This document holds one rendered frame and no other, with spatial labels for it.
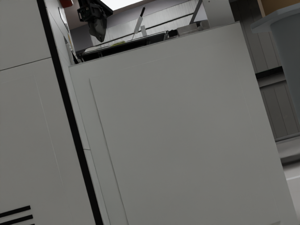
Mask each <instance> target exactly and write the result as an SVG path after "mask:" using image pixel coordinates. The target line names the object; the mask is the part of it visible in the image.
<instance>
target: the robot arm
mask: <svg viewBox="0 0 300 225"><path fill-rule="evenodd" d="M78 3H79V7H80V8H79V9H77V12H78V16H79V20H80V21H81V22H88V26H89V28H90V29H89V33H90V35H92V36H95V37H96V38H97V40H98V41H100V42H103V41H104V38H105V34H106V29H107V17H109V16H111V15H113V10H112V9H111V8H110V7H109V6H107V5H106V4H105V3H104V2H102V1H101V0H78ZM79 13H80V14H81V17H82V19H81V18H80V15H79ZM96 22H97V24H95V23H96Z"/></svg>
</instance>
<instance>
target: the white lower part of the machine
mask: <svg viewBox="0 0 300 225"><path fill-rule="evenodd" d="M0 225H110V222H109V218H108V214H107V210H106V207H105V203H104V199H103V195H102V192H101V188H100V184H99V180H98V177H97V173H96V169H95V165H94V162H93V158H92V154H91V150H90V147H89V143H88V139H87V135H86V132H85V128H84V125H83V120H82V117H81V113H80V109H79V105H78V101H77V98H76V94H75V90H74V87H73V83H72V80H71V75H70V72H69V67H68V66H67V64H66V63H65V62H64V60H63V59H62V58H61V56H60V55H56V56H53V57H51V58H47V59H44V60H40V61H36V62H32V63H28V64H25V65H21V66H17V67H13V68H9V69H6V70H2V71H0Z"/></svg>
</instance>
